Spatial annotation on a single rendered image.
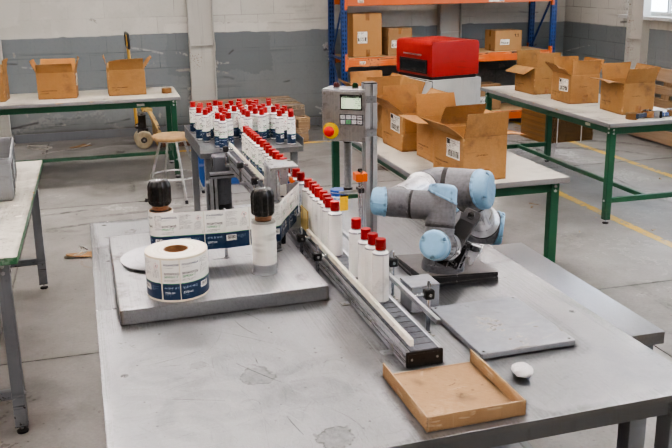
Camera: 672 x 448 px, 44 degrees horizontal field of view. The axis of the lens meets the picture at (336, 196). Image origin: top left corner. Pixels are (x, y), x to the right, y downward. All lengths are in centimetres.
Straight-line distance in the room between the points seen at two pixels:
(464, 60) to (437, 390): 647
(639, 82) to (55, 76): 508
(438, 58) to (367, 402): 637
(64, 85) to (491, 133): 474
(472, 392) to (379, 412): 26
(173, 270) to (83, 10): 780
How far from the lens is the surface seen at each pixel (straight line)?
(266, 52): 1053
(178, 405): 221
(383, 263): 259
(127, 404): 224
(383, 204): 214
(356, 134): 301
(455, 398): 220
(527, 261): 321
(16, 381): 383
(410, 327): 247
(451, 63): 840
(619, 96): 691
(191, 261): 268
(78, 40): 1032
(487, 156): 457
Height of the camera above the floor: 188
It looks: 15 degrees down
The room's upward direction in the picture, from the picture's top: 1 degrees counter-clockwise
